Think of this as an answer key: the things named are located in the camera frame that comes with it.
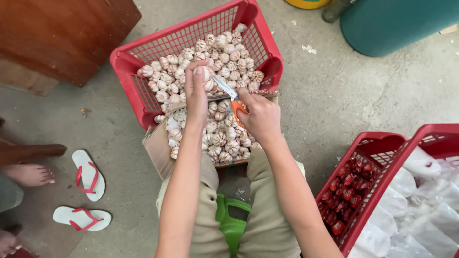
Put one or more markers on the teal plastic barrel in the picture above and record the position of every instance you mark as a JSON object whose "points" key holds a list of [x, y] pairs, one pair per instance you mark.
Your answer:
{"points": [[398, 25]]}

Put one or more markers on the red basket with sachets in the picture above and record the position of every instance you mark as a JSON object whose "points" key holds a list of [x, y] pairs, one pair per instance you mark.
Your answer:
{"points": [[376, 143]]}

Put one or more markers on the green plastic stool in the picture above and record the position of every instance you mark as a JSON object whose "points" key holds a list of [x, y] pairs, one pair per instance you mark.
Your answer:
{"points": [[231, 229]]}

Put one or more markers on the brown wooden cabinet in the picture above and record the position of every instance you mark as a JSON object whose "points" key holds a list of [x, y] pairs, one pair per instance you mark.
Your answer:
{"points": [[61, 36]]}

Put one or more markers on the dark wooden furniture leg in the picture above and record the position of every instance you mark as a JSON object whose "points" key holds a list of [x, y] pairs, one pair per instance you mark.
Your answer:
{"points": [[28, 152]]}

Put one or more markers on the heap of trimmed garlic bulbs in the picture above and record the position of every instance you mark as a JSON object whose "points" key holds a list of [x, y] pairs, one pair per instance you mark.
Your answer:
{"points": [[224, 138]]}

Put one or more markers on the white paper scrap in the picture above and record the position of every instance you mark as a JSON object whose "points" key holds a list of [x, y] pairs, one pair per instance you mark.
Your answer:
{"points": [[309, 49]]}

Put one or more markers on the person's beige trousers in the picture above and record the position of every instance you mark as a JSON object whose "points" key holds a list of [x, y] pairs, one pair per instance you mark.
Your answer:
{"points": [[265, 222]]}

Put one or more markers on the clear plastic wrapper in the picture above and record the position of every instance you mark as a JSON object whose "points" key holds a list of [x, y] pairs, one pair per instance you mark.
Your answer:
{"points": [[239, 193]]}

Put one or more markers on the person's left hand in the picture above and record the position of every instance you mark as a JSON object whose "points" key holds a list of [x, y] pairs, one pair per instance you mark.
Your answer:
{"points": [[195, 104]]}

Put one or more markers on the brown cardboard box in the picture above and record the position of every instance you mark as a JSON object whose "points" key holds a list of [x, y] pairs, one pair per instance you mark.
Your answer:
{"points": [[157, 147]]}

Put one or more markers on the heap of clear plastic bags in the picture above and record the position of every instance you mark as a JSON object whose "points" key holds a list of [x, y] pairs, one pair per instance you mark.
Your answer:
{"points": [[419, 215]]}

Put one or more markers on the person's right hand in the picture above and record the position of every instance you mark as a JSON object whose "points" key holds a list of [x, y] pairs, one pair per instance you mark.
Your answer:
{"points": [[263, 120]]}

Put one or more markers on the pile of red sachets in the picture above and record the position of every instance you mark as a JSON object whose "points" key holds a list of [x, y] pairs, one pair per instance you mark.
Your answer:
{"points": [[346, 193]]}

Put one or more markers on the red plastic basket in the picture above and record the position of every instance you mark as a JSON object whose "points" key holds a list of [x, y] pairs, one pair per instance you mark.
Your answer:
{"points": [[258, 21]]}

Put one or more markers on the yellow round container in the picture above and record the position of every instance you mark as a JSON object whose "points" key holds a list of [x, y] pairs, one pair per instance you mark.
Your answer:
{"points": [[308, 3]]}

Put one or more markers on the red basket with bags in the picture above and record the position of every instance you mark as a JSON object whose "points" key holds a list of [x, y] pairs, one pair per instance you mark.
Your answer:
{"points": [[435, 138]]}

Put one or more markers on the clear glass bottle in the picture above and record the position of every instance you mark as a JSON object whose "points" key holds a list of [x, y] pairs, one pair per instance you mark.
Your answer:
{"points": [[333, 10]]}

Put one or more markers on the single white garlic bulb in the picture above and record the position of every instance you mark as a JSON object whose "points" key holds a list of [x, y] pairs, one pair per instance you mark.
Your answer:
{"points": [[207, 76]]}

